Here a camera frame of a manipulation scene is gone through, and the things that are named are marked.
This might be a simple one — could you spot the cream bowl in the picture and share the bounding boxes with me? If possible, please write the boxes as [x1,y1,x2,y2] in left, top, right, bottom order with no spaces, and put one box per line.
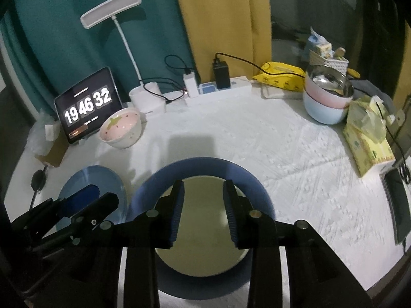
[155,176,254,278]

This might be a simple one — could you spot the pink strawberry bowl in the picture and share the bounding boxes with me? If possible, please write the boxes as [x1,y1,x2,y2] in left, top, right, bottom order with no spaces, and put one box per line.
[99,108,142,150]

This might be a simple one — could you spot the black charger cable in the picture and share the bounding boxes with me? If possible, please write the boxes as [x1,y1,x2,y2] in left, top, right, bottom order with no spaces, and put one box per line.
[213,52,306,79]

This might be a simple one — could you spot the white power strip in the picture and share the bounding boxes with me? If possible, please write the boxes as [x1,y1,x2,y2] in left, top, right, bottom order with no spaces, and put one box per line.
[184,76,253,106]

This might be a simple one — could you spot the yellow wipes packet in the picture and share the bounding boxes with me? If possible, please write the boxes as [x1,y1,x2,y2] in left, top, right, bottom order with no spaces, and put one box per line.
[252,62,305,92]

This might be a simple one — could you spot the blue white carton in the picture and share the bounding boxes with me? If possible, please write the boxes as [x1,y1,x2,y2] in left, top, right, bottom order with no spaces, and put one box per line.
[305,27,333,61]

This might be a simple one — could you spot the white desk lamp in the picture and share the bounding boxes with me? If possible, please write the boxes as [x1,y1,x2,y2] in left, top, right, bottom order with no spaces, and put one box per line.
[80,0,166,116]

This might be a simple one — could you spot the white folded cloth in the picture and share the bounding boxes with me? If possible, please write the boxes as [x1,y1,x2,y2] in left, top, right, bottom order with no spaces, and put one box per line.
[260,83,305,99]

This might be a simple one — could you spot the yellow curtain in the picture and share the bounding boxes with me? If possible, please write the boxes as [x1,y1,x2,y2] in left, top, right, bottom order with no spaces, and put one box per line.
[170,0,273,81]

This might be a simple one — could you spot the large blue bowl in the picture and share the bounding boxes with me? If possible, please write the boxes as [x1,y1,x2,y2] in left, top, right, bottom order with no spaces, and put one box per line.
[127,157,276,299]

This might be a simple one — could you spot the teal curtain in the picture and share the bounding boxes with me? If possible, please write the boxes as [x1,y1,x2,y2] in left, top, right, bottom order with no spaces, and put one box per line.
[0,0,200,126]

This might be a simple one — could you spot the tablet with clock display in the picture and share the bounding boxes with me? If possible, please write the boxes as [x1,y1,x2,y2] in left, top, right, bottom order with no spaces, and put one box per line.
[54,67,123,145]

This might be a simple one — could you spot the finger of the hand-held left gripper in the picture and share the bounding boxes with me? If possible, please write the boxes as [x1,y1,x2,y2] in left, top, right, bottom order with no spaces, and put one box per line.
[11,184,101,232]
[39,192,120,251]

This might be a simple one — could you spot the grey cloth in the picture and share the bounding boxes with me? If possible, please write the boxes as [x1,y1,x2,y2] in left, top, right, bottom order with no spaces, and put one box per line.
[351,79,395,103]

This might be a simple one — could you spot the pale pink bowl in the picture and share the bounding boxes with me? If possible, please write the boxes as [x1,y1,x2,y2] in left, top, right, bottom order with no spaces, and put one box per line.
[303,71,354,109]

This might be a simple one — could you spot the black spoon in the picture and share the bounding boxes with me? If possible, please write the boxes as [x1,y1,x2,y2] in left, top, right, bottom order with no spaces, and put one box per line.
[29,163,50,212]

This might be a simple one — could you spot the steel bowl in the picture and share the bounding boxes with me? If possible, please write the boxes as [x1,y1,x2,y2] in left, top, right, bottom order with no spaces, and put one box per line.
[305,65,354,98]

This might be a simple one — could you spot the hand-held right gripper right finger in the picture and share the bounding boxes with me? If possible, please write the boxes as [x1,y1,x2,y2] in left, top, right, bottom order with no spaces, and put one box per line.
[223,180,375,308]

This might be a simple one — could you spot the yellow tissue pack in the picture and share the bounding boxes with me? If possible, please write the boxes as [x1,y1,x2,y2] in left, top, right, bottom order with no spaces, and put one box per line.
[342,96,396,178]

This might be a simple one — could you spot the black flat device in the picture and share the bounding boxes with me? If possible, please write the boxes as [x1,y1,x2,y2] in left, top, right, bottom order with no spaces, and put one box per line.
[384,168,411,244]

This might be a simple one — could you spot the small white box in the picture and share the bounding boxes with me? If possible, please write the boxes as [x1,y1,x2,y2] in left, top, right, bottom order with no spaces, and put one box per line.
[45,123,60,142]

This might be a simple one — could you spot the white slotted basket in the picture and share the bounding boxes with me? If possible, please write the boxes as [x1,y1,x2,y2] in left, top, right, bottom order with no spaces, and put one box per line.
[310,51,349,74]

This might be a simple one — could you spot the looped black cable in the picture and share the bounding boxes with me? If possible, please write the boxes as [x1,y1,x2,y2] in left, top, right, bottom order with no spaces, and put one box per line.
[143,54,194,105]

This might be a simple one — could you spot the black charger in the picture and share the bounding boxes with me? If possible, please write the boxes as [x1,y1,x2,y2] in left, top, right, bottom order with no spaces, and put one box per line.
[212,60,232,89]

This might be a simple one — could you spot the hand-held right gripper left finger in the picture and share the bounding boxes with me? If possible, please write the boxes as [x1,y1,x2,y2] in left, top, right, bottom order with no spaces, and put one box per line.
[48,180,185,308]

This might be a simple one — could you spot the blue plate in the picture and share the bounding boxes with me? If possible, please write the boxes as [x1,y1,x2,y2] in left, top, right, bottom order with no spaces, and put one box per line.
[58,165,127,232]

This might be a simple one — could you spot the clear plastic bags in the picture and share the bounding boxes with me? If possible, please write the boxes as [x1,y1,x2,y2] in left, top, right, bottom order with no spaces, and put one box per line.
[26,107,61,155]

